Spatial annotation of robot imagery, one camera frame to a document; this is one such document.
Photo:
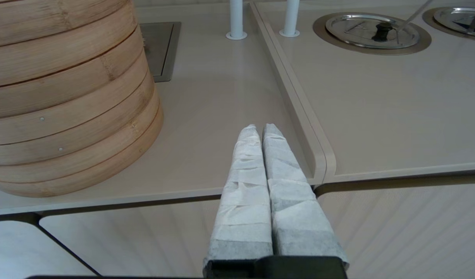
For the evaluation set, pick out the tall bamboo steamer stack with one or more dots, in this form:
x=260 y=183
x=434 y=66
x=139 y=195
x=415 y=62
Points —
x=67 y=97

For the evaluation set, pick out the steel lid with black knob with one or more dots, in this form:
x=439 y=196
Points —
x=448 y=16
x=351 y=30

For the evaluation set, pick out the recessed steel steam panel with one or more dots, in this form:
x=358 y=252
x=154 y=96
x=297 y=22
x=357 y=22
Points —
x=158 y=50

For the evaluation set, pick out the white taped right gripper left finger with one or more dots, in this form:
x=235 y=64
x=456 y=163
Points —
x=245 y=193

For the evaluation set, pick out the beige cabinet door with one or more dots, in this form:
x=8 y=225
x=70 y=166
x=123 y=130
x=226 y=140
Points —
x=415 y=232
x=144 y=240
x=20 y=252

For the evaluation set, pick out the white metal pole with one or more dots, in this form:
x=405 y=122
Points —
x=236 y=18
x=291 y=15

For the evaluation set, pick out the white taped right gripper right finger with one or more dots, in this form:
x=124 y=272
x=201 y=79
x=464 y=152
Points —
x=295 y=209

